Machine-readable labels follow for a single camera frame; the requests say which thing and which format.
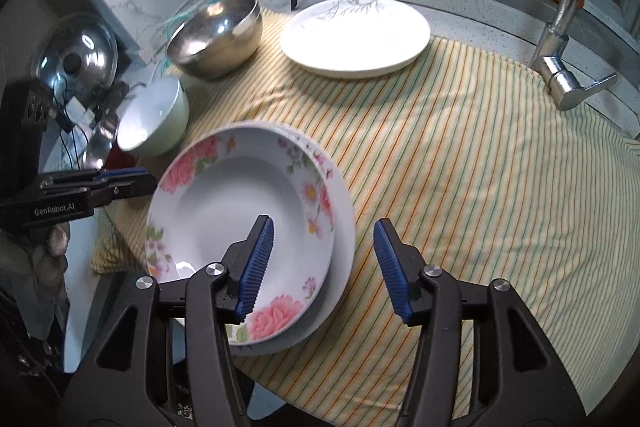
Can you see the white plate with leaf print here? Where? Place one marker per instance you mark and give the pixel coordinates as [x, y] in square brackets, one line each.
[350, 42]

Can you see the chrome kitchen faucet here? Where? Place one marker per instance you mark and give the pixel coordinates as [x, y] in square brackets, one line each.
[560, 27]

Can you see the stainless steel pot lid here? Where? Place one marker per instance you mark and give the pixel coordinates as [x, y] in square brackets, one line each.
[75, 52]

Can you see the plain white plate underneath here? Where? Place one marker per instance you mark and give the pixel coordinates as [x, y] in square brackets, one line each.
[343, 217]

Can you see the white plug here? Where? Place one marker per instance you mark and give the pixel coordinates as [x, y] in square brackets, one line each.
[80, 109]

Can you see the person's left hand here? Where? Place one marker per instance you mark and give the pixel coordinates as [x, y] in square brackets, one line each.
[52, 242]

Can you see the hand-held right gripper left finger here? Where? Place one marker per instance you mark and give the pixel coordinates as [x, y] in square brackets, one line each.
[257, 257]

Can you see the steel ladle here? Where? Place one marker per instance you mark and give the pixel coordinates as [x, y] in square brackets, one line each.
[102, 132]

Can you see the stainless steel bowl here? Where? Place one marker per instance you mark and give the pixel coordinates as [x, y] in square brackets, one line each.
[215, 32]

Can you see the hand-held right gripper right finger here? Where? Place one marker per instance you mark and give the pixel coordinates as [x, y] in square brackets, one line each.
[387, 257]

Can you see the yellow striped cloth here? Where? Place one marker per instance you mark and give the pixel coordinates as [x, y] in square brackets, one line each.
[450, 157]

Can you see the pale green bowl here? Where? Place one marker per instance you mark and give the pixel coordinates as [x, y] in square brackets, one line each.
[150, 112]

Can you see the pink floral deep plate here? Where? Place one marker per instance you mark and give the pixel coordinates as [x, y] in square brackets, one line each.
[215, 197]

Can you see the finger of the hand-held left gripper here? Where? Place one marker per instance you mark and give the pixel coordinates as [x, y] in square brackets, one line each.
[130, 192]
[117, 173]

